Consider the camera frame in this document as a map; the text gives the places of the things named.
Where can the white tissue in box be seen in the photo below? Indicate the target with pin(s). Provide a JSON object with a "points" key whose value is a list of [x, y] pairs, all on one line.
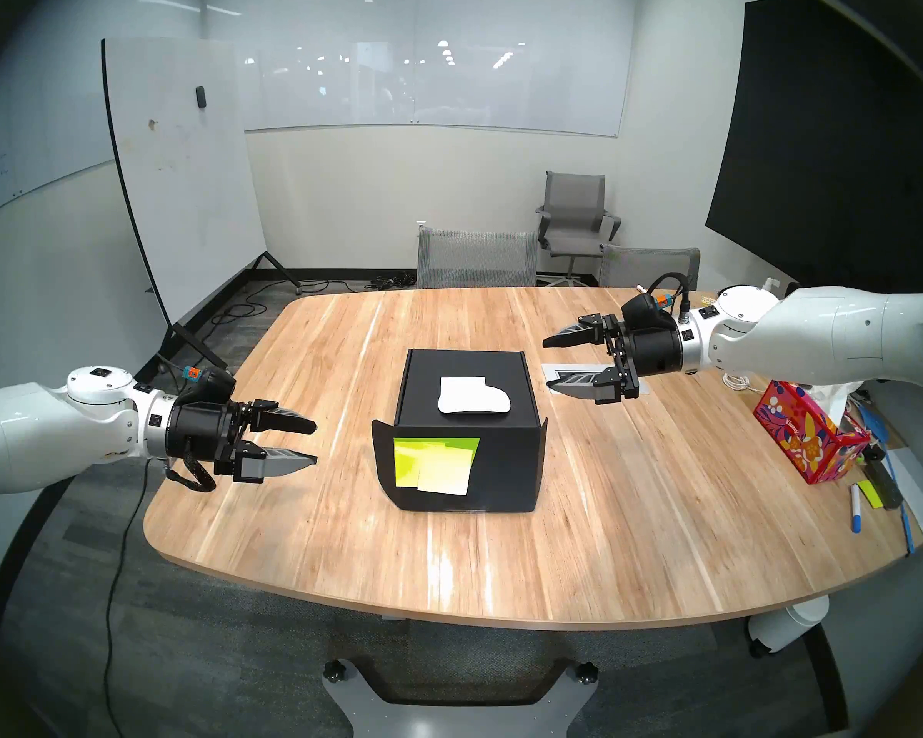
{"points": [[831, 406]]}

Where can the grey ribbed mesh chair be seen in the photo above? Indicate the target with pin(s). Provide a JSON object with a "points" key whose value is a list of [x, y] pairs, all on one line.
{"points": [[477, 258]]}

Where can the grey table power outlet plate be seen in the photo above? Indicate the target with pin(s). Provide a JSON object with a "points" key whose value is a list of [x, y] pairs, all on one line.
{"points": [[551, 369]]}

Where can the mobile whiteboard on stand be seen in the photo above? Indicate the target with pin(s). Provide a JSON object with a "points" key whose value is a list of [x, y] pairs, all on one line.
{"points": [[184, 183]]}

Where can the black eraser block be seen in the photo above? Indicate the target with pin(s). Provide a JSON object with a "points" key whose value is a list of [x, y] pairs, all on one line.
{"points": [[884, 479]]}

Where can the blue pen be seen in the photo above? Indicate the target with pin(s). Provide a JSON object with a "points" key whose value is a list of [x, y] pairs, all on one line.
{"points": [[908, 529]]}

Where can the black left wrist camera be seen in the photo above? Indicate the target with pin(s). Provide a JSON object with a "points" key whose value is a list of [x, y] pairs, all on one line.
{"points": [[208, 384]]}

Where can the white paper sheet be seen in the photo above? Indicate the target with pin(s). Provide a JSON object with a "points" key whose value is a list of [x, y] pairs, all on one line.
{"points": [[919, 490]]}

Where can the black cardboard box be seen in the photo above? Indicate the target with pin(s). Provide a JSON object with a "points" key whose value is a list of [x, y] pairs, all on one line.
{"points": [[508, 467]]}

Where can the wall whiteboard with writing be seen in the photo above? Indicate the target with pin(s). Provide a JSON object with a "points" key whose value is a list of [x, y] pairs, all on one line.
{"points": [[23, 167]]}

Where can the large black wall screen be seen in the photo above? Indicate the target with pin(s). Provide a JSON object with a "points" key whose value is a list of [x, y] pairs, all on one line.
{"points": [[831, 152]]}

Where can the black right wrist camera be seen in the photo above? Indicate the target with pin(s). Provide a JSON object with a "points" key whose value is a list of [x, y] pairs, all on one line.
{"points": [[642, 310]]}

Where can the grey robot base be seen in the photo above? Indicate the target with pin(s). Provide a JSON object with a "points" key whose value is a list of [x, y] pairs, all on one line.
{"points": [[461, 723]]}

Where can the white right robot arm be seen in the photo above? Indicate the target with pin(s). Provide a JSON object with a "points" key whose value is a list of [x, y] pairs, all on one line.
{"points": [[854, 329]]}

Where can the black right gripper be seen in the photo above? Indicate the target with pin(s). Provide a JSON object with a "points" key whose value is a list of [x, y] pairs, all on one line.
{"points": [[654, 352]]}

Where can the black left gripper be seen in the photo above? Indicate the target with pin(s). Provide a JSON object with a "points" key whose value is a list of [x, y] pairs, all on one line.
{"points": [[200, 429]]}

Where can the grey office chair with armrests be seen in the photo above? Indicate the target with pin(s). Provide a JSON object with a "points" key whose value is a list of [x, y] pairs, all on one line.
{"points": [[577, 206]]}

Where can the glass wall board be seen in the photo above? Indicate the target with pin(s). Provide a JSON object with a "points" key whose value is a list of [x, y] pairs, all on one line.
{"points": [[446, 83]]}

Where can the white computer mouse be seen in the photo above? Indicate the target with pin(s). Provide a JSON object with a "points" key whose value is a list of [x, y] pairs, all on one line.
{"points": [[473, 402]]}

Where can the blue marker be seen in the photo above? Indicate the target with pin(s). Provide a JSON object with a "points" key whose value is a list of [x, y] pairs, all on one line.
{"points": [[855, 510]]}

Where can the pale yellow sticky note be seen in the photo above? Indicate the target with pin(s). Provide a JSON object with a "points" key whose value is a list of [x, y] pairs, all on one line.
{"points": [[461, 380], [446, 477]]}

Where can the colourful red tissue box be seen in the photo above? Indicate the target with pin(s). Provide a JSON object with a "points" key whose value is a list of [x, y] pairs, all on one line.
{"points": [[800, 437]]}

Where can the lime green sticky note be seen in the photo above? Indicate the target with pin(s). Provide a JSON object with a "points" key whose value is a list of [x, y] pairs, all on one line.
{"points": [[465, 443]]}

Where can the yellow sticky note pad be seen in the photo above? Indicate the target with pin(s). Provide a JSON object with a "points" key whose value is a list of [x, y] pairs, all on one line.
{"points": [[869, 496]]}

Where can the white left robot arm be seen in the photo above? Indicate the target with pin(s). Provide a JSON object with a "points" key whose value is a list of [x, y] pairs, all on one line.
{"points": [[46, 429]]}

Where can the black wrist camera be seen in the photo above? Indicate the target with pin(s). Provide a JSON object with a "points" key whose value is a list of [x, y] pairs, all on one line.
{"points": [[642, 310], [208, 384]]}

